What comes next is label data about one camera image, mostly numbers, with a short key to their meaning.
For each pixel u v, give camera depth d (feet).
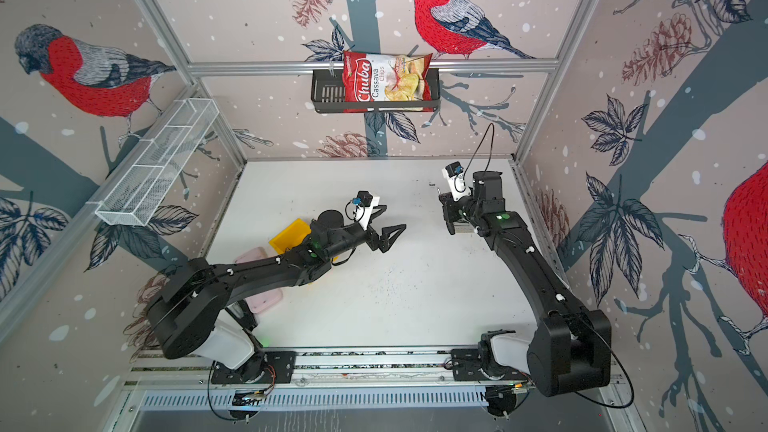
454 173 2.31
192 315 1.41
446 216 2.34
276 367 2.39
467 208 2.25
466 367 2.39
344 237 2.11
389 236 2.31
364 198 2.20
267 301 2.74
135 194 2.35
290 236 3.16
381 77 2.87
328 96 3.10
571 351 1.29
